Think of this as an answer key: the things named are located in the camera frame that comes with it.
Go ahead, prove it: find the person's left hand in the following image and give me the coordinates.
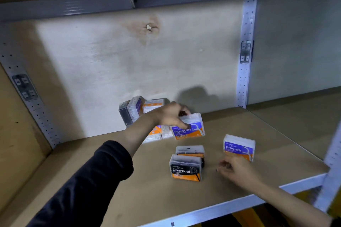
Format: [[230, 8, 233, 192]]
[[148, 101, 192, 131]]

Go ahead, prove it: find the person's right hand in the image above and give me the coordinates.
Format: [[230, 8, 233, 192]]
[[216, 155, 264, 193]]

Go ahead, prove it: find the purple-label clear floss pick box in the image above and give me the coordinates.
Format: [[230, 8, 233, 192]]
[[170, 113, 206, 140], [127, 96, 146, 123], [223, 134, 256, 162]]

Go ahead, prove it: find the person's right forearm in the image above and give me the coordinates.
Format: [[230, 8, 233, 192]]
[[250, 179, 337, 227]]

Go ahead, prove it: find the person's left forearm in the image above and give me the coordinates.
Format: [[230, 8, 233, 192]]
[[27, 113, 160, 227]]

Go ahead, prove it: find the white-back clear floss pick box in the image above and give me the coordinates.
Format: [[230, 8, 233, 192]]
[[160, 125, 174, 140]]

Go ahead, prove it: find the black-label clear floss pick box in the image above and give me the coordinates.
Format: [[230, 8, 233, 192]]
[[169, 154, 202, 182], [175, 145, 205, 168], [118, 100, 133, 127]]

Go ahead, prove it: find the orange-white clear floss pick box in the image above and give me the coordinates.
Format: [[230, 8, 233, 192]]
[[142, 125, 162, 144], [142, 98, 166, 114]]

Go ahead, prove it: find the yellow object under shelf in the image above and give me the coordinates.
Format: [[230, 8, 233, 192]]
[[231, 189, 341, 227]]

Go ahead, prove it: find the grey perforated metal shelf upright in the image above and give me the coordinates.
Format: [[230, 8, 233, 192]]
[[0, 21, 62, 150], [314, 120, 341, 213], [236, 0, 258, 109]]

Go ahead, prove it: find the dark metal shelf bracket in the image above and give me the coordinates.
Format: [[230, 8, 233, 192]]
[[12, 74, 39, 102], [239, 40, 253, 64]]

